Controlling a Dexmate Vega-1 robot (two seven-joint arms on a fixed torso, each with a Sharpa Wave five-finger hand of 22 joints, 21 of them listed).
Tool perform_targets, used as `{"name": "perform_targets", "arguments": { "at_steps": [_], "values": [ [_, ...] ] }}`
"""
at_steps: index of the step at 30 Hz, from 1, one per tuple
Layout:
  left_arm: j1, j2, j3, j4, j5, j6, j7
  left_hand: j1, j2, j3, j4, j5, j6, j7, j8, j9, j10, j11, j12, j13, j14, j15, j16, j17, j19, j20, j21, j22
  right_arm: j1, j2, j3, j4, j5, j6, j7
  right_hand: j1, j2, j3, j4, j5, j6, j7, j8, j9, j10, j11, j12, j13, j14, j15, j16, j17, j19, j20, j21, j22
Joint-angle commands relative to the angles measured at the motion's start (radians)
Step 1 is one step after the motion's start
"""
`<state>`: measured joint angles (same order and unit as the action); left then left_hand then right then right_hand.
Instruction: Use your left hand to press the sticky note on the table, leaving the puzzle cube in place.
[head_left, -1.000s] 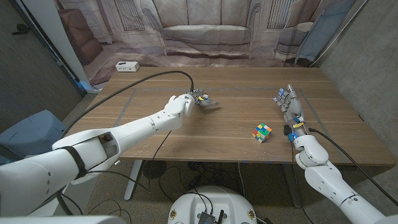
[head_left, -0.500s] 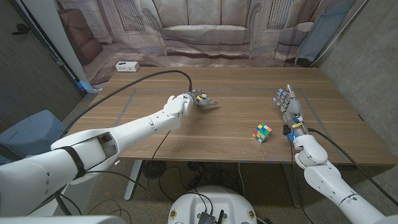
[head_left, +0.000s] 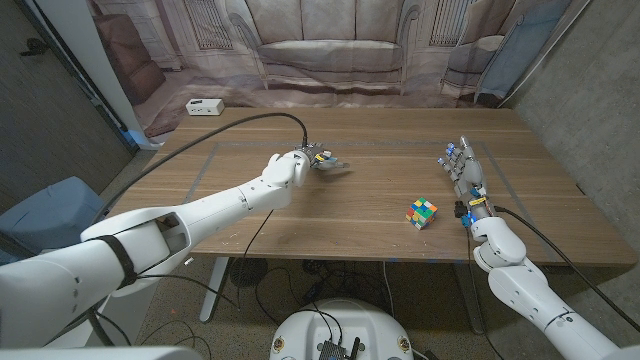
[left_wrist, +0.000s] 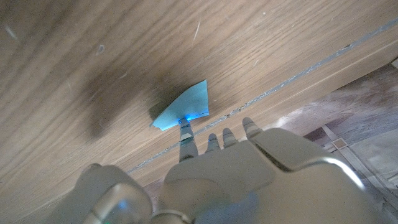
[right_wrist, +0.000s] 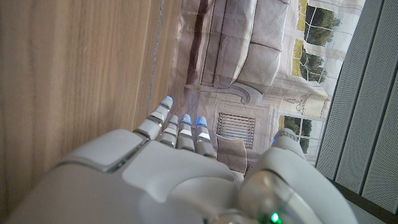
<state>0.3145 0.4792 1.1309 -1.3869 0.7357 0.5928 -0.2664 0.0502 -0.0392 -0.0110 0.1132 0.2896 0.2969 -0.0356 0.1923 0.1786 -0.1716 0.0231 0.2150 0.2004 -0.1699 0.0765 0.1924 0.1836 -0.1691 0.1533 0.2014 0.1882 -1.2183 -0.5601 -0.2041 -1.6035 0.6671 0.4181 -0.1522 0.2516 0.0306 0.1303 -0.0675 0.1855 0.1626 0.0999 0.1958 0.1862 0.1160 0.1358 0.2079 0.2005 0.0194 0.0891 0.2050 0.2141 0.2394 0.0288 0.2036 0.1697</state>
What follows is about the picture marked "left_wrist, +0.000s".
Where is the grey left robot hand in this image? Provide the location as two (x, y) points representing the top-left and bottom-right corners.
(46, 117), (386, 224)

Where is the blue sticky note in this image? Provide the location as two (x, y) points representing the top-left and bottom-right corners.
(150, 79), (210, 132)

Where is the printed sofa room backdrop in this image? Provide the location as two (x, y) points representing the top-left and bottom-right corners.
(141, 57), (398, 215)

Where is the grey tape outline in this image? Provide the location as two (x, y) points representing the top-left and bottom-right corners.
(126, 17), (398, 175)

